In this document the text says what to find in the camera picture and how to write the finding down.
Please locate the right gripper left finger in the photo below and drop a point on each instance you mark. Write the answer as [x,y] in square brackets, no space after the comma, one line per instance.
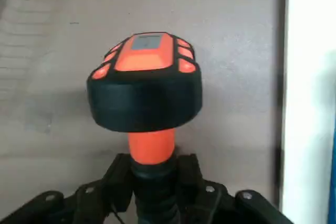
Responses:
[92,203]

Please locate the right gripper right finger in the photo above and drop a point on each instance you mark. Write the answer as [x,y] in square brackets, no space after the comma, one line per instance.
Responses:
[210,203]

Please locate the orange black barcode scanner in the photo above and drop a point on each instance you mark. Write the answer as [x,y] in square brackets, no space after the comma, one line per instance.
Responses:
[147,98]

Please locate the blue Oreo cookie box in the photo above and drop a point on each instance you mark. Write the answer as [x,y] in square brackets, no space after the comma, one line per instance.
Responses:
[333,155]

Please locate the white rectangular tray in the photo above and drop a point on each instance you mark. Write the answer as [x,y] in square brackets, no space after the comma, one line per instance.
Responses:
[304,77]

